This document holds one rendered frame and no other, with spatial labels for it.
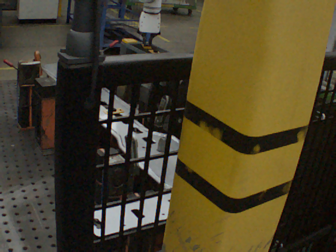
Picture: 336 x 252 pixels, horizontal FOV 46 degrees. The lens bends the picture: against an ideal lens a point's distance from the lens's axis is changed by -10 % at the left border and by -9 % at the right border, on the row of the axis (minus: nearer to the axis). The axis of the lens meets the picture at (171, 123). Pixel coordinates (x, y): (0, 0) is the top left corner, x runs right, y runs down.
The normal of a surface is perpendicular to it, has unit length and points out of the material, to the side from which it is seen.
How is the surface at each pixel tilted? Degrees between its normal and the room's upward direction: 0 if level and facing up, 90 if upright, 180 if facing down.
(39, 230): 0
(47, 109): 90
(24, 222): 0
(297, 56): 90
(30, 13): 90
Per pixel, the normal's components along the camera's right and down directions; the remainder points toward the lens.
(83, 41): 0.22, 0.42
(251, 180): 0.57, 0.40
